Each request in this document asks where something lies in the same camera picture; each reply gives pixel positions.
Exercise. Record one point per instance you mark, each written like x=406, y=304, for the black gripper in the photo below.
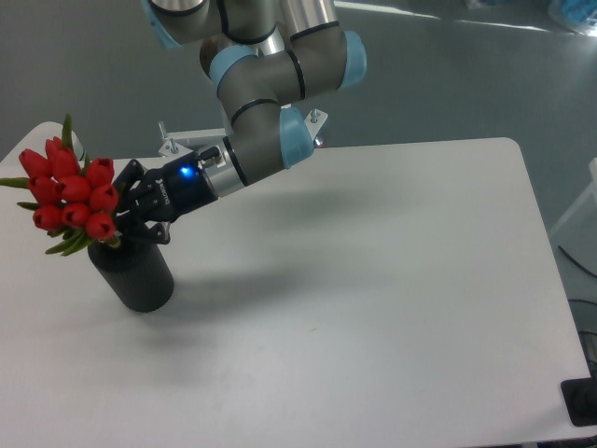
x=160, y=195

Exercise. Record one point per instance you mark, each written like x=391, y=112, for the red tulip bouquet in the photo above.
x=74, y=200

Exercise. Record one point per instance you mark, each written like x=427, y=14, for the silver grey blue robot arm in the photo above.
x=279, y=53

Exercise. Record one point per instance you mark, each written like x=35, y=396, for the black ribbed cylindrical vase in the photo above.
x=136, y=272

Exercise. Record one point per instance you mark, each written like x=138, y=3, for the white rounded side table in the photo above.
x=35, y=140

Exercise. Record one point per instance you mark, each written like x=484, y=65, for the blue plastic bag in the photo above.
x=578, y=16

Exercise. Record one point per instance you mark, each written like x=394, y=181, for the black device at table corner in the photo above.
x=580, y=401

